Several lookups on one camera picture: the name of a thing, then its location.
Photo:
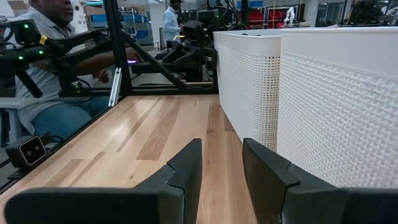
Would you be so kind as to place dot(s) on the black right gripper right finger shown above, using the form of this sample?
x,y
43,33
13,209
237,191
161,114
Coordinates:
x,y
311,202

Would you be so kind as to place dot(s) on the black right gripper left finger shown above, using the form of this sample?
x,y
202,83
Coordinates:
x,y
124,205

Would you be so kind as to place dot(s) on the white perforated plastic bin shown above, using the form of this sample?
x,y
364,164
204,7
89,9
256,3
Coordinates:
x,y
248,87
342,109

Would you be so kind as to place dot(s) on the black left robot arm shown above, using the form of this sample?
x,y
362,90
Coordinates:
x,y
77,40

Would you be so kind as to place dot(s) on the person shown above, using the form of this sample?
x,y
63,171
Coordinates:
x,y
53,118
171,25

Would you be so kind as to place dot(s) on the person's hand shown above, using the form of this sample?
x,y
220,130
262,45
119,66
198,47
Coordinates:
x,y
102,76
135,55

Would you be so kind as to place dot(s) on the white chair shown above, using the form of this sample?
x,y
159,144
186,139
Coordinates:
x,y
12,102

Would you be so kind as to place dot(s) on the black background robot rig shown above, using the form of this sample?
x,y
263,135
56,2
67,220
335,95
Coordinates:
x,y
192,59

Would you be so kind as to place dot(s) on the blue storage bins shelf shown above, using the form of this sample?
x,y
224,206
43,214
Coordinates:
x,y
136,18

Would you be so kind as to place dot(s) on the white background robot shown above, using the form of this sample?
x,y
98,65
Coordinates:
x,y
290,15

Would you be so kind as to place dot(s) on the red storage bins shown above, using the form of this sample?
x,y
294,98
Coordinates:
x,y
273,15

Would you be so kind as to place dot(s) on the black background machine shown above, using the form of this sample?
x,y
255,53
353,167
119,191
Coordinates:
x,y
363,12

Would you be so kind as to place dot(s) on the black stereo camera box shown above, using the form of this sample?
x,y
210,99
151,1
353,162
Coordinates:
x,y
29,151

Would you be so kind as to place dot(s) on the silver frame bracket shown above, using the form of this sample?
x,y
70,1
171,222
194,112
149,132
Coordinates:
x,y
115,87

